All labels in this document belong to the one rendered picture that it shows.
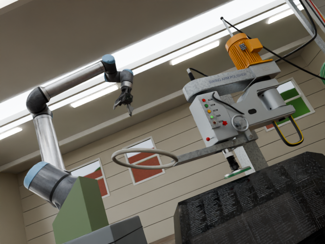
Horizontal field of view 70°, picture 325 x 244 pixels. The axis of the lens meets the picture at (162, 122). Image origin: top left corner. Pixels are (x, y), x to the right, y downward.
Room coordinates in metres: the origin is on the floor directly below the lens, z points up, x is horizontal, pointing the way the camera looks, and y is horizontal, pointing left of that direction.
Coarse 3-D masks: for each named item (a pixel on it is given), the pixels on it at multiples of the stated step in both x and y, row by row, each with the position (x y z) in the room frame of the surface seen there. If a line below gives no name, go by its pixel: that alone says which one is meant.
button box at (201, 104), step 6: (204, 96) 1.75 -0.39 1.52; (198, 102) 1.75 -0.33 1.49; (204, 108) 1.74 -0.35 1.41; (210, 108) 1.75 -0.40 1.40; (204, 114) 1.75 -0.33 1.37; (210, 114) 1.75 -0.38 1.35; (210, 120) 1.74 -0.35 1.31; (216, 120) 1.75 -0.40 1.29; (210, 126) 1.74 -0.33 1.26; (216, 126) 1.75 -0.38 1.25
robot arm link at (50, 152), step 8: (32, 112) 1.29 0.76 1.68; (40, 112) 1.31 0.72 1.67; (48, 112) 1.36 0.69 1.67; (40, 120) 1.31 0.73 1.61; (48, 120) 1.33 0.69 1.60; (40, 128) 1.29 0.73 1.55; (48, 128) 1.31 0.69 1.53; (40, 136) 1.28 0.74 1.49; (48, 136) 1.29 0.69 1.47; (56, 136) 1.35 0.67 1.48; (40, 144) 1.28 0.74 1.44; (48, 144) 1.27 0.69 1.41; (56, 144) 1.31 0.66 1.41; (48, 152) 1.26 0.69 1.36; (56, 152) 1.28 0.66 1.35; (48, 160) 1.25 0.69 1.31; (56, 160) 1.26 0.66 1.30; (64, 168) 1.29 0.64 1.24
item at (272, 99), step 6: (270, 90) 2.01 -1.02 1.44; (276, 90) 2.03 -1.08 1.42; (258, 96) 2.10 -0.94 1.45; (264, 96) 2.04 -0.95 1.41; (270, 96) 2.02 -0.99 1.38; (276, 96) 2.01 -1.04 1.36; (264, 102) 2.06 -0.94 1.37; (270, 102) 2.03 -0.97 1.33; (276, 102) 2.01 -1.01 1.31; (282, 102) 2.02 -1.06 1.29; (270, 108) 2.04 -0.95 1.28; (276, 108) 2.03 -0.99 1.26
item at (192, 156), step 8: (216, 144) 1.80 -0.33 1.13; (224, 144) 1.82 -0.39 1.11; (232, 144) 1.84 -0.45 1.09; (240, 144) 1.99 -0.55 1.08; (192, 152) 1.73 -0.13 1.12; (200, 152) 1.75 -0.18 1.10; (208, 152) 1.77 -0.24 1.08; (216, 152) 1.91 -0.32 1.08; (184, 160) 1.70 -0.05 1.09; (192, 160) 1.84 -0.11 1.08
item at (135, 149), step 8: (120, 152) 1.46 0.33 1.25; (128, 152) 1.45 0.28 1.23; (152, 152) 1.45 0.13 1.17; (160, 152) 1.47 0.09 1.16; (168, 152) 1.52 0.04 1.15; (112, 160) 1.64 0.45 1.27; (176, 160) 1.64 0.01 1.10; (136, 168) 1.87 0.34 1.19; (144, 168) 1.88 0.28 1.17; (152, 168) 1.89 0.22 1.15; (160, 168) 1.87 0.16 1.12
